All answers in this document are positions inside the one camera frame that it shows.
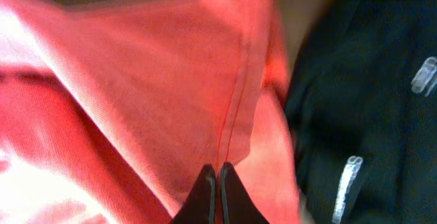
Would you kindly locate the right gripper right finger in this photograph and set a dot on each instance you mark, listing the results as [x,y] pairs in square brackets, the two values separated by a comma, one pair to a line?
[237,206]

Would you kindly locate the black t-shirt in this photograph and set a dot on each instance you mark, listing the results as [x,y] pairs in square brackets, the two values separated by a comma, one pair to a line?
[363,105]

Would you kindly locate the red soccer t-shirt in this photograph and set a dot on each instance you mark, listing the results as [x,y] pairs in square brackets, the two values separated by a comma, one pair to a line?
[109,110]

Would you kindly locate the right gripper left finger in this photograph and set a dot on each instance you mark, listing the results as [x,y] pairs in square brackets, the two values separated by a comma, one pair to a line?
[199,207]

